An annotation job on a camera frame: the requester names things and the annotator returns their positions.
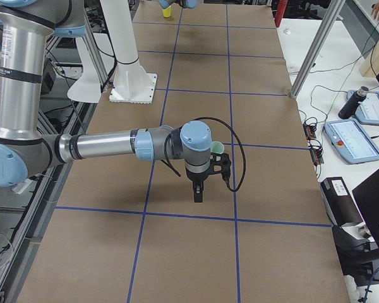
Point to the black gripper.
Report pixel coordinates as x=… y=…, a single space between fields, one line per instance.
x=197 y=177

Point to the green plastic cup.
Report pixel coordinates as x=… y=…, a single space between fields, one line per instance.
x=217 y=147

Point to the yellow plastic cup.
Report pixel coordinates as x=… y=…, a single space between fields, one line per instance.
x=167 y=12

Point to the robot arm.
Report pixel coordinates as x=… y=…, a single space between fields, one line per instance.
x=190 y=4
x=24 y=152

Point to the small circuit board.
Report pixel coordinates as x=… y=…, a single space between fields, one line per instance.
x=310 y=131

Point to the black box with label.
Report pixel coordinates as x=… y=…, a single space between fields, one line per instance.
x=339 y=204

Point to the near blue teach pendant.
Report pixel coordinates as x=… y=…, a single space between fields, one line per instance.
x=351 y=141

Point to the blue teach pendant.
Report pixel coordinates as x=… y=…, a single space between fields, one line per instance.
x=351 y=141
x=368 y=111

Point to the black water bottle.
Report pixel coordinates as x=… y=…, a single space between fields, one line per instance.
x=353 y=103

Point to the black monitor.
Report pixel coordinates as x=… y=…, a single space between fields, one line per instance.
x=366 y=196

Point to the far blue teach pendant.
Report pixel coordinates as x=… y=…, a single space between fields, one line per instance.
x=368 y=111

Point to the white pedestal column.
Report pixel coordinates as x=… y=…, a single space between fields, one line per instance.
x=131 y=82

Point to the aluminium frame post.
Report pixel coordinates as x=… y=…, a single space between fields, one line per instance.
x=316 y=45

